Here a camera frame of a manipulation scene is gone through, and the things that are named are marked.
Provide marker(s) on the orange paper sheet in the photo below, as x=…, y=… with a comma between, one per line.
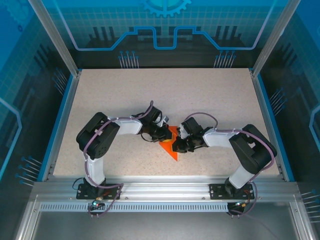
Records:
x=170, y=150

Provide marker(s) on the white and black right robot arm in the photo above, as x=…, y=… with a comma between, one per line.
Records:
x=220, y=138

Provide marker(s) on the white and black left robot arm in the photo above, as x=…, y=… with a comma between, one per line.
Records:
x=127, y=127

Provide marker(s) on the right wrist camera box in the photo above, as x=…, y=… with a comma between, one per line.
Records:
x=182, y=132

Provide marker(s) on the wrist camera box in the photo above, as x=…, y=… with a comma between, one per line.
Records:
x=166, y=120
x=182, y=132

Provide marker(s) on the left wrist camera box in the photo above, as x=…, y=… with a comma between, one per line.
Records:
x=166, y=120

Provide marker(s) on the aluminium mounting rail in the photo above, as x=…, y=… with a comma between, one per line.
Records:
x=165, y=186

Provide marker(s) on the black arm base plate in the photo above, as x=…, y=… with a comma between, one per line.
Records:
x=82, y=193
x=217, y=191

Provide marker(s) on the aluminium table side rail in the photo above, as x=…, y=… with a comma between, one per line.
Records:
x=62, y=117
x=267, y=117

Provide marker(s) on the aluminium frame post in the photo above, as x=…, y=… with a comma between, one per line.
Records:
x=57, y=42
x=272, y=42

